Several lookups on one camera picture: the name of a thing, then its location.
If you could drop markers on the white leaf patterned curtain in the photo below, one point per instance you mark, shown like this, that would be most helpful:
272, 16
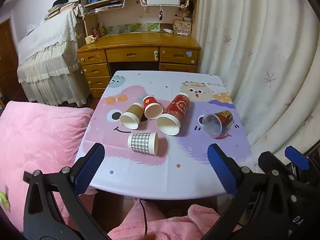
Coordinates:
262, 55

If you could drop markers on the red pen holder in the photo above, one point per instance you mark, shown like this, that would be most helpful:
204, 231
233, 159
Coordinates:
95, 33

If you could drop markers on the tall red patterned paper cup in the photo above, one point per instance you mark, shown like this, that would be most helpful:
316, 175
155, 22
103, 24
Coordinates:
176, 113

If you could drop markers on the wooden bookshelf hutch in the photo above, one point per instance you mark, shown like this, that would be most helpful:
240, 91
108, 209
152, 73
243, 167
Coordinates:
130, 12

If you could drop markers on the cream mug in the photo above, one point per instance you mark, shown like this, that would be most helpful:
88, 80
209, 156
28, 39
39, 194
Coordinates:
88, 39

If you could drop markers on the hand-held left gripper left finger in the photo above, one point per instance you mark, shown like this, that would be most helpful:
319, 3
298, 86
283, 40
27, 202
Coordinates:
89, 168

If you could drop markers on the grey checkered paper cup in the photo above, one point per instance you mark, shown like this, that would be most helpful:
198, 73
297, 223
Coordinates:
142, 143

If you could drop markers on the brown paper cup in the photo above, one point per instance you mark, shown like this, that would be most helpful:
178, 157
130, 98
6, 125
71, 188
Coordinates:
132, 118

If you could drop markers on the wooden desk with drawers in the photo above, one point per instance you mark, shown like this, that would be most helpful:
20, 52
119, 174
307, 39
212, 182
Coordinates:
140, 41

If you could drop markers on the green sticker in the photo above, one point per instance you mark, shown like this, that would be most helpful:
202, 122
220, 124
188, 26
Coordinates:
3, 200

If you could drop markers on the pink fluffy blanket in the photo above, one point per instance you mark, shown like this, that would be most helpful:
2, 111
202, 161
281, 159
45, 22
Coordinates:
37, 142

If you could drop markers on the white desk lamp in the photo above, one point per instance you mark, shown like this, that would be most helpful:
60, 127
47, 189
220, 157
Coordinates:
162, 0

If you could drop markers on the lace covered piano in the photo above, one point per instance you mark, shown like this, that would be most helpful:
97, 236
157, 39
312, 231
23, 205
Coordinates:
47, 55

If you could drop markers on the black hat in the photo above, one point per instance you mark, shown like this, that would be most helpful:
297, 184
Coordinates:
60, 2

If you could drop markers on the brown wooden door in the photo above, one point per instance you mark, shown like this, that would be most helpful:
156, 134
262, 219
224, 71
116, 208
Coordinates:
7, 62

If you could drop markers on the wooden box with doodles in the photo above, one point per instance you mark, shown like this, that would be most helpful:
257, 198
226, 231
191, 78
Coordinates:
182, 27

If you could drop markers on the white tube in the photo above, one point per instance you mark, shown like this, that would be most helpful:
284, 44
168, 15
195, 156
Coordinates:
168, 30

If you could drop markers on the clear plastic cup red print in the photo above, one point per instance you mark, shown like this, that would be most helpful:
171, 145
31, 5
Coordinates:
217, 123

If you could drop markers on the hanging key bunch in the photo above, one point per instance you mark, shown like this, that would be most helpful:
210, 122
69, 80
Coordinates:
161, 14

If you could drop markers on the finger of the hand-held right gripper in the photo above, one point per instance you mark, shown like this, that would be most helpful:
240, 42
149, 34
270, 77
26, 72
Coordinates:
267, 160
298, 158

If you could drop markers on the person's pink fluffy clothing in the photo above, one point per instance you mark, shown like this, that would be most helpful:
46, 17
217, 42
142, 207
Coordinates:
175, 227

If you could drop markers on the small red paper cup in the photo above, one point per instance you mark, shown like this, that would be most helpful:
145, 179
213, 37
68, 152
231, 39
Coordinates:
151, 107

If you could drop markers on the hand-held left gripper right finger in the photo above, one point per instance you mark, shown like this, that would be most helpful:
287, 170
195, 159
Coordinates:
223, 170

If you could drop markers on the cartoon printed tablecloth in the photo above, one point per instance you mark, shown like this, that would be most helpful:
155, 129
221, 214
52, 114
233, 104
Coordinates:
155, 177

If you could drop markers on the stack of books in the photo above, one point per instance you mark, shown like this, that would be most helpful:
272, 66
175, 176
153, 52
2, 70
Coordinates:
60, 8

